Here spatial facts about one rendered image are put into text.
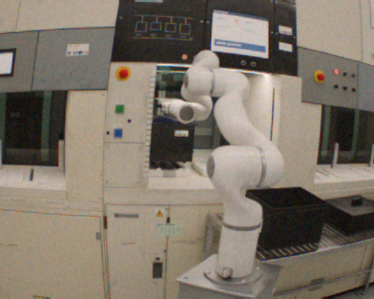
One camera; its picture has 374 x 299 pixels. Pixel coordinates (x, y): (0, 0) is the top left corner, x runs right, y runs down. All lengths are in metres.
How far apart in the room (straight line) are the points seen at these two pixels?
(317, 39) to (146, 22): 0.89
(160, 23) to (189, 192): 0.75
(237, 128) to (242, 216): 0.27
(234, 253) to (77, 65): 1.01
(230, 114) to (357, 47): 1.24
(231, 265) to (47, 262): 1.01
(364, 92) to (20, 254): 2.04
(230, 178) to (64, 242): 1.01
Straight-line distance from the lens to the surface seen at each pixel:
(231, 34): 2.09
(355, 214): 1.96
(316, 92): 2.30
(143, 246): 2.15
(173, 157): 2.27
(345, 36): 2.47
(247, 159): 1.34
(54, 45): 1.93
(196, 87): 1.61
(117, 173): 2.03
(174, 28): 2.01
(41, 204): 2.05
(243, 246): 1.42
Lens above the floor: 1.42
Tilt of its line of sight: 11 degrees down
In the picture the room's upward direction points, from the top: 4 degrees clockwise
